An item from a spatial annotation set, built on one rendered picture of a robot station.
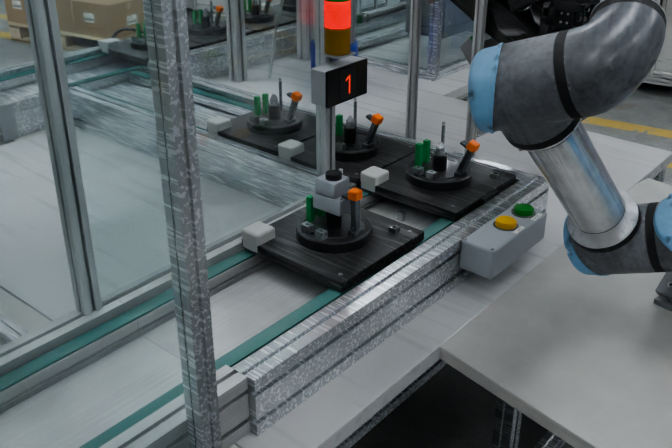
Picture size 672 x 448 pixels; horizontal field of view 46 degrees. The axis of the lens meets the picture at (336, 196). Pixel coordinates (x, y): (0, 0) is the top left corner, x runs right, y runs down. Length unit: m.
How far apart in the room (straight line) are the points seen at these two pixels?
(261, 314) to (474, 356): 0.36
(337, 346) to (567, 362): 0.38
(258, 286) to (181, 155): 0.61
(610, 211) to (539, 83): 0.33
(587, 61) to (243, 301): 0.70
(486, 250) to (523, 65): 0.50
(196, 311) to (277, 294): 0.47
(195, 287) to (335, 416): 0.39
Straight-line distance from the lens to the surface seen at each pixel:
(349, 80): 1.53
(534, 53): 1.05
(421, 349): 1.36
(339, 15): 1.49
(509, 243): 1.50
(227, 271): 1.42
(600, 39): 1.04
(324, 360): 1.25
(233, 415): 1.16
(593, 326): 1.48
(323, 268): 1.36
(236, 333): 1.30
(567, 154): 1.17
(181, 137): 0.84
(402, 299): 1.37
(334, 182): 1.39
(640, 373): 1.39
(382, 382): 1.29
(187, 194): 0.87
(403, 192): 1.63
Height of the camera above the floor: 1.67
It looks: 26 degrees down
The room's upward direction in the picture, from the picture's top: straight up
